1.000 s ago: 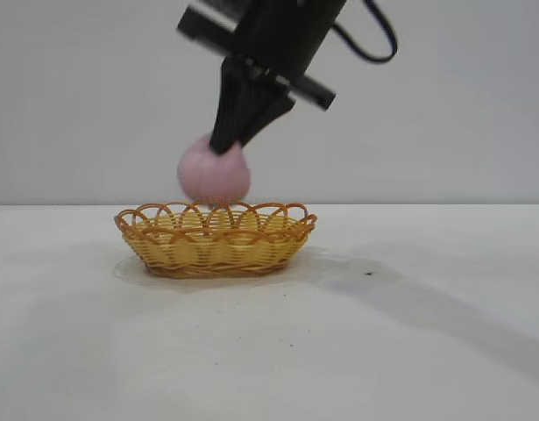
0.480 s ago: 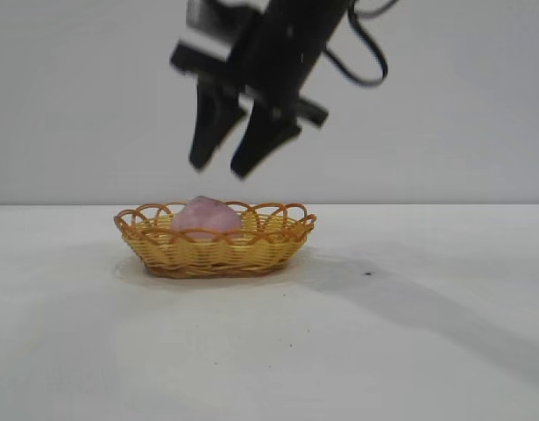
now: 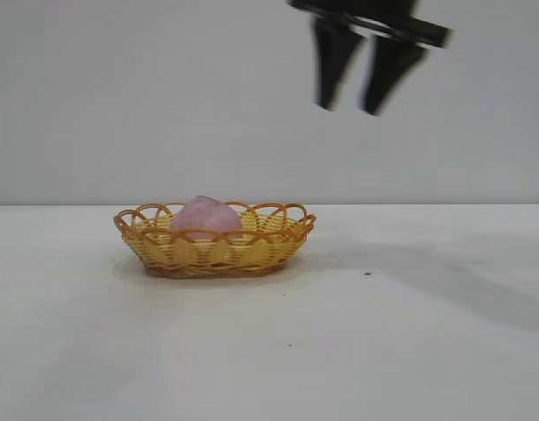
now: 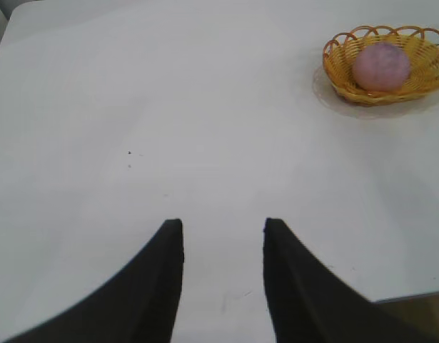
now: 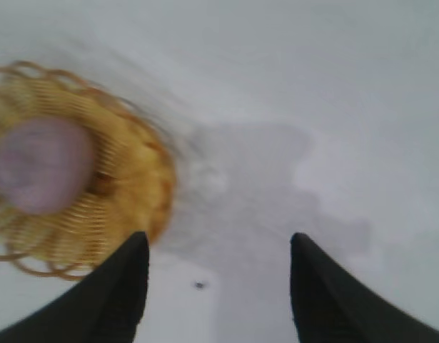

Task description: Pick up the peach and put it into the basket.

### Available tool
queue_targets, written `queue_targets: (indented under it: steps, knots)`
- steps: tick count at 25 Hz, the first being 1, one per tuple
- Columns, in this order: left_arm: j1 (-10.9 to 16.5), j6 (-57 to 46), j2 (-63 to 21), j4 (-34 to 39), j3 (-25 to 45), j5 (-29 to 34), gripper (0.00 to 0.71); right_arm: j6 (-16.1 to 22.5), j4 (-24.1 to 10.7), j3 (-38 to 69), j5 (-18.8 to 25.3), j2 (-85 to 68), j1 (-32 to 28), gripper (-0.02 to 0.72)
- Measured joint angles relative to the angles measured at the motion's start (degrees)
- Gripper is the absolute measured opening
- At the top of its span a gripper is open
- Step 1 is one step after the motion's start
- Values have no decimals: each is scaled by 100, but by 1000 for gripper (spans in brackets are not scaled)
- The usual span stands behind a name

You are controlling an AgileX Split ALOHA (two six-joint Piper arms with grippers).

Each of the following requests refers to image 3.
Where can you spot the pink peach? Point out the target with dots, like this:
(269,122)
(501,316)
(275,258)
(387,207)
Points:
(205,217)

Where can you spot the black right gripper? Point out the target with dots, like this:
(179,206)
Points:
(383,17)

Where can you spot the yellow woven wicker basket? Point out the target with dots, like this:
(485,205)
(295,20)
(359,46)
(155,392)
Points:
(251,256)

